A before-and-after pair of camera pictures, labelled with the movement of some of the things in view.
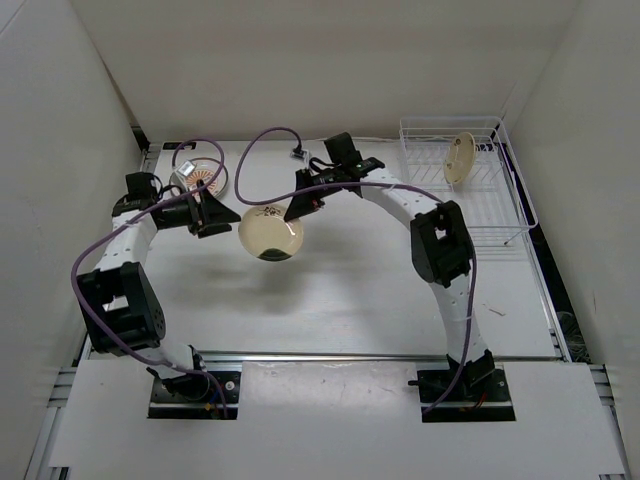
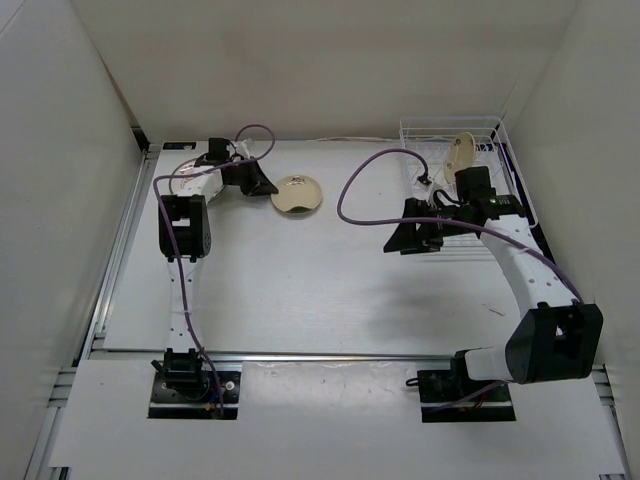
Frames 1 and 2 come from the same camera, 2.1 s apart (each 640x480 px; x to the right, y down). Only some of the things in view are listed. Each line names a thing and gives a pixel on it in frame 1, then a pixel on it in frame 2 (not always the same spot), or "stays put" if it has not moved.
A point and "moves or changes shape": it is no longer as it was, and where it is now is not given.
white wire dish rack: x=470 y=162 stays put
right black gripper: x=303 y=204 to x=408 y=240
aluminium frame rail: x=364 y=356 stays put
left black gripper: x=212 y=211 to x=258 y=183
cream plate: x=459 y=157 stays put
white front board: x=333 y=416 stays put
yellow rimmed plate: x=264 y=227 moves or changes shape
